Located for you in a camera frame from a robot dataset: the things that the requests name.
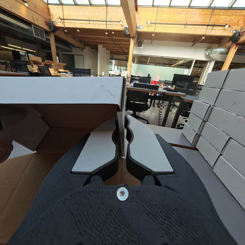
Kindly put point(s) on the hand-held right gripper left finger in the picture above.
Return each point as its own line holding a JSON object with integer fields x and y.
{"x": 95, "y": 151}

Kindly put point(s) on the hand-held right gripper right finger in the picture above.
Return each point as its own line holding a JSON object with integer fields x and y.
{"x": 145, "y": 149}

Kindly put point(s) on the white cardboard box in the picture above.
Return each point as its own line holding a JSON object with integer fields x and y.
{"x": 57, "y": 90}

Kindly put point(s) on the open brown cardboard box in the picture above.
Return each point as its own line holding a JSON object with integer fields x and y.
{"x": 54, "y": 66}

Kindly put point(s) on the person's left hand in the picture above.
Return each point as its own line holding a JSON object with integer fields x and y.
{"x": 5, "y": 151}

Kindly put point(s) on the black mesh office chair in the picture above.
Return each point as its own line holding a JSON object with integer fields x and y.
{"x": 44, "y": 71}
{"x": 195, "y": 88}
{"x": 181, "y": 85}

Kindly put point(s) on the black flat device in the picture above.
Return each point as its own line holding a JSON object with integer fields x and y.
{"x": 145, "y": 86}

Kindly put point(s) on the grey desk with wooden edge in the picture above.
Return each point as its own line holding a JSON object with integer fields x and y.
{"x": 188, "y": 98}

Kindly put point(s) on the black monitor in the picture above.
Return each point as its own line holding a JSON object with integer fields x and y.
{"x": 182, "y": 79}

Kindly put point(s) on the stack of folded white boxes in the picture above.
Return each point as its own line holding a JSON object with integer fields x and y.
{"x": 220, "y": 118}

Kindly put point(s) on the black ceiling speaker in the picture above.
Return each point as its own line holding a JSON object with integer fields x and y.
{"x": 126, "y": 31}
{"x": 52, "y": 28}
{"x": 235, "y": 37}

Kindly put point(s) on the wall vent grille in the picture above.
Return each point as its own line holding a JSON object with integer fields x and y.
{"x": 38, "y": 32}

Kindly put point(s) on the dark air duct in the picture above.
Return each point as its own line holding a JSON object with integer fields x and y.
{"x": 17, "y": 23}

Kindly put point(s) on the silver air duct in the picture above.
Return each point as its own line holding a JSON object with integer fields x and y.
{"x": 216, "y": 51}

